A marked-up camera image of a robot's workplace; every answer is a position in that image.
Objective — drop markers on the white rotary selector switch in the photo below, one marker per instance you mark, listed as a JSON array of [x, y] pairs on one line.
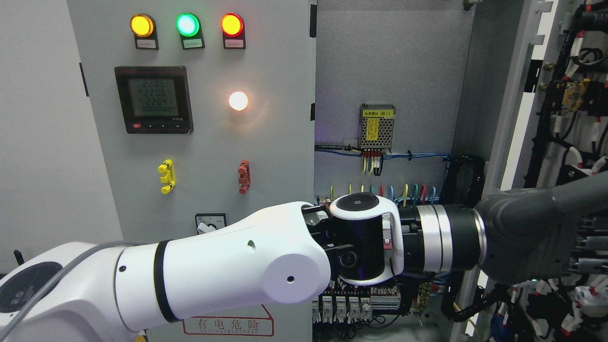
[[209, 222]]

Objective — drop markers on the perforated metal power supply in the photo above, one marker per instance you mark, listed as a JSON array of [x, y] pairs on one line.
[[376, 124]]

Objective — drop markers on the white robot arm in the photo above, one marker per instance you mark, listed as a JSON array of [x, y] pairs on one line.
[[287, 254]]

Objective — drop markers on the red indicator lamp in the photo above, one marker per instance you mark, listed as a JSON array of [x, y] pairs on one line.
[[232, 24]]

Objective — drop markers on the red terminal clip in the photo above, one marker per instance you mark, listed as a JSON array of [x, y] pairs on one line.
[[244, 178]]

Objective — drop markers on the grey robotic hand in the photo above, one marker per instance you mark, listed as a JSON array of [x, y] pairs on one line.
[[530, 233]]

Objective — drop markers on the grey cabinet door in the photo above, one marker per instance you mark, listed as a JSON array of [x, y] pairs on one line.
[[533, 108], [272, 61]]

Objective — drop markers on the black digital power meter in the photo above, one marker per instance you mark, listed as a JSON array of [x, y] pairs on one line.
[[154, 99]]

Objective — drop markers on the yellow terminal clip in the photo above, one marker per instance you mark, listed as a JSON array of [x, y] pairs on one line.
[[167, 177]]

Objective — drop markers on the white glowing indicator lamp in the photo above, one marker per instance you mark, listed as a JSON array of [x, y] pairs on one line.
[[238, 100]]

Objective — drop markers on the black box on left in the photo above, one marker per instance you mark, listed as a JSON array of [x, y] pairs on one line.
[[19, 257]]

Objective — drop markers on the green indicator lamp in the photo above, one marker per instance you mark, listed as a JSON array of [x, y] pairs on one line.
[[187, 24]]

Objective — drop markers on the yellow indicator lamp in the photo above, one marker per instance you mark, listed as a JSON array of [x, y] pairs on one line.
[[142, 25]]

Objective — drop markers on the red electric hazard sticker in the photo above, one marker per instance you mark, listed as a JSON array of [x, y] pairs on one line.
[[251, 321]]

